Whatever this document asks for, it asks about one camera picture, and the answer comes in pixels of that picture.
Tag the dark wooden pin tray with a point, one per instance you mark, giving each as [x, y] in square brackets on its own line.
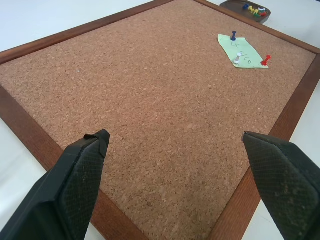
[250, 11]

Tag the pale green paper note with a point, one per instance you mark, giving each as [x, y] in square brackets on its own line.
[243, 51]

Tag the white push pin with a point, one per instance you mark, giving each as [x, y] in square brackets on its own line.
[261, 9]
[237, 58]

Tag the yellow toy piece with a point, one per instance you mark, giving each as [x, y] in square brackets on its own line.
[251, 8]
[255, 11]

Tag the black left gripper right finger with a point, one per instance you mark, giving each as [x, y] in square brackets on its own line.
[282, 185]

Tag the red push pin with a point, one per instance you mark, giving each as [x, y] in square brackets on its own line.
[266, 60]
[263, 14]

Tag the wood-framed cork board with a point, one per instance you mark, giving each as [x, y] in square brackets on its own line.
[155, 105]

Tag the blue push pin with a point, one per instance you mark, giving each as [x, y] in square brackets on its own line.
[233, 35]
[246, 6]

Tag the green toy piece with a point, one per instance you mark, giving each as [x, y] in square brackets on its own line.
[256, 14]

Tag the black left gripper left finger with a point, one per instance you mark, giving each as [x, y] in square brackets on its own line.
[65, 190]

